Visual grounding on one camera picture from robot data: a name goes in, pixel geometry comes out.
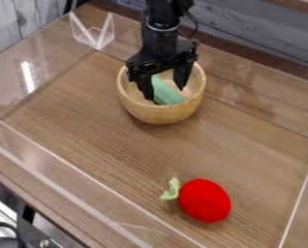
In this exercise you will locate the light wooden bowl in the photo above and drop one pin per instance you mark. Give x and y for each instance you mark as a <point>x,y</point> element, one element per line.
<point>146,110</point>

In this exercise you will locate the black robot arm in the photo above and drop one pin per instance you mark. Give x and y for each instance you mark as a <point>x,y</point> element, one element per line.
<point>162,15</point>

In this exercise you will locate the clear acrylic corner bracket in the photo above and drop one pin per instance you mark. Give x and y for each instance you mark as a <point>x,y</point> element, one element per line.
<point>93,37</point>

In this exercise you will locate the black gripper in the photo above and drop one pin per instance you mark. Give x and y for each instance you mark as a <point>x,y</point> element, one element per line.
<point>164,52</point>

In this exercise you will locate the green rectangular block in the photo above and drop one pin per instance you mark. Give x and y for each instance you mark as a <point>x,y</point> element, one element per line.
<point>164,94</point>

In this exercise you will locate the red plush tomato toy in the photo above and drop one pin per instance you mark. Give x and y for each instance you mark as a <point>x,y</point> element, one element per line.
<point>201,198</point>

